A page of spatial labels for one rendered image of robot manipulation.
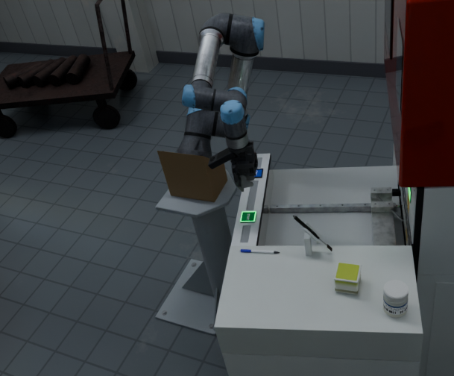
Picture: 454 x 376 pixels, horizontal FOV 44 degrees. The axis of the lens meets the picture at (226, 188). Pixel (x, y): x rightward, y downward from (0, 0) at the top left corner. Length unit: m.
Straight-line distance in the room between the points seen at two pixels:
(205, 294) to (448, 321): 1.38
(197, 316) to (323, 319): 1.38
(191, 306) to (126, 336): 0.38
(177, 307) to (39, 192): 1.65
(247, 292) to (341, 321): 0.32
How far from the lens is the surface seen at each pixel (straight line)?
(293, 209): 2.30
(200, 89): 1.90
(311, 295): 1.84
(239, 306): 1.84
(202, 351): 2.95
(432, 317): 2.28
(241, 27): 2.17
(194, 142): 2.35
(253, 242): 2.02
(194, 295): 3.16
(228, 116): 1.80
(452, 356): 2.50
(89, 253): 3.65
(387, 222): 2.17
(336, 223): 2.26
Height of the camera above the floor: 2.40
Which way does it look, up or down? 39 degrees down
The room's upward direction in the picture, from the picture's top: 12 degrees counter-clockwise
